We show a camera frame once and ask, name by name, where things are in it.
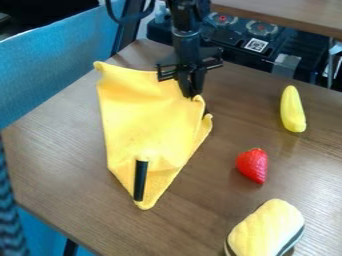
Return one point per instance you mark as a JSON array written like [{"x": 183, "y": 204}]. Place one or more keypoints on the yellow toy sandwich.
[{"x": 267, "y": 230}]

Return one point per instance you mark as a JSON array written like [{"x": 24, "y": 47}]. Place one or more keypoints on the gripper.
[{"x": 189, "y": 63}]

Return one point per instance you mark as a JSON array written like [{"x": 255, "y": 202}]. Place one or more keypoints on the yellow toy banana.
[{"x": 292, "y": 110}]

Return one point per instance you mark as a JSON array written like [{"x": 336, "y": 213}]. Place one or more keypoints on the yellow cloth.
[{"x": 149, "y": 133}]

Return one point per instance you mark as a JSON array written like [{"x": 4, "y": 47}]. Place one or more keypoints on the black lab equipment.
[{"x": 254, "y": 36}]

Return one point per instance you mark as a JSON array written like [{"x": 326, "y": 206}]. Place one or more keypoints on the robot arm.
[{"x": 185, "y": 30}]

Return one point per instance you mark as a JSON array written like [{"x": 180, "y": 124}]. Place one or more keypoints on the red toy strawberry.
[{"x": 254, "y": 165}]

